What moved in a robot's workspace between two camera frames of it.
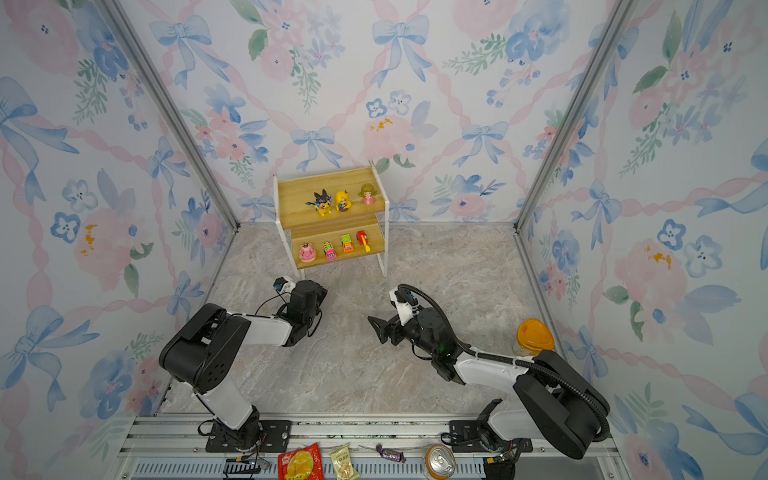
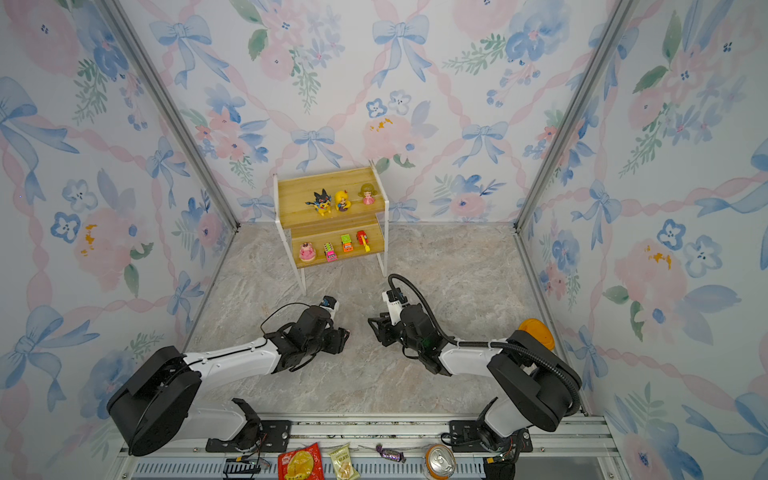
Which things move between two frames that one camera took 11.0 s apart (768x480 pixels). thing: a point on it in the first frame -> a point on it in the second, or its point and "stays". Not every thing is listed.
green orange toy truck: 347,244 stays
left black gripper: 321,292 -> 339,339
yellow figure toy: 342,201 stays
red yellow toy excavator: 361,236 stays
